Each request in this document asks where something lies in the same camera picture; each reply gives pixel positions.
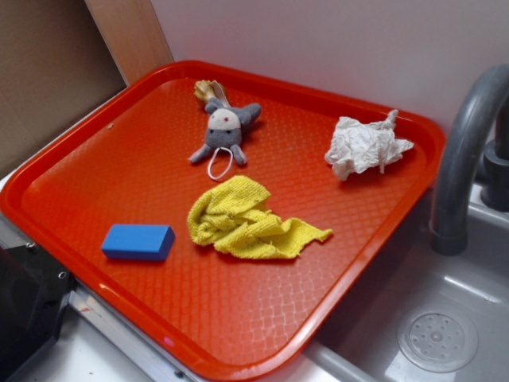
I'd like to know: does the grey plush toy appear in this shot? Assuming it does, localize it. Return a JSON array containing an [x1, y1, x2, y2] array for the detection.
[[189, 97, 262, 181]]

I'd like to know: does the wooden board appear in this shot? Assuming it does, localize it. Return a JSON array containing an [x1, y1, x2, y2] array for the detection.
[[85, 0, 173, 86]]

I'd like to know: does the blue rectangular block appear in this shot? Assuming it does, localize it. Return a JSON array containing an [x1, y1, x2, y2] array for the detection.
[[101, 224, 175, 261]]

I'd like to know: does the grey faucet spout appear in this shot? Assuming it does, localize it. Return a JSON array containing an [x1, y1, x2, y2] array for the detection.
[[429, 64, 508, 255]]

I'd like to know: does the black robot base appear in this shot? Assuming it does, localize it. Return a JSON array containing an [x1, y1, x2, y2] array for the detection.
[[1, 244, 74, 381]]

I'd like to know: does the gold ribbed object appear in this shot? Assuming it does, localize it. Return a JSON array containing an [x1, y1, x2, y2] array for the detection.
[[193, 80, 230, 107]]

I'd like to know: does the crumpled white paper towel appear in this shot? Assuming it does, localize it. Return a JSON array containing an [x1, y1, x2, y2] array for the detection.
[[324, 110, 414, 181]]

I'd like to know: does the yellow cloth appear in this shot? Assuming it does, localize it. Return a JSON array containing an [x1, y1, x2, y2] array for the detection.
[[187, 176, 333, 260]]

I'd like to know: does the brown cardboard panel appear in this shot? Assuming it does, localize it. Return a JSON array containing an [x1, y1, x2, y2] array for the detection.
[[1, 1, 125, 176]]

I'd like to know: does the orange plastic tray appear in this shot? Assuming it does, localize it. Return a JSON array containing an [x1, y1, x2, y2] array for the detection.
[[1, 61, 445, 381]]

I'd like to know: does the sink drain strainer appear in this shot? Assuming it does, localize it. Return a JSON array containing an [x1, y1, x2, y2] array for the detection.
[[397, 304, 479, 373]]

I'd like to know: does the dark grey faucet handle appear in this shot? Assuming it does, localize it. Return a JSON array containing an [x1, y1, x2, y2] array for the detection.
[[481, 102, 508, 212]]

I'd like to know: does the grey plastic sink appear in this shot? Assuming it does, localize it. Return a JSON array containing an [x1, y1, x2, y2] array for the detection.
[[305, 196, 508, 381]]

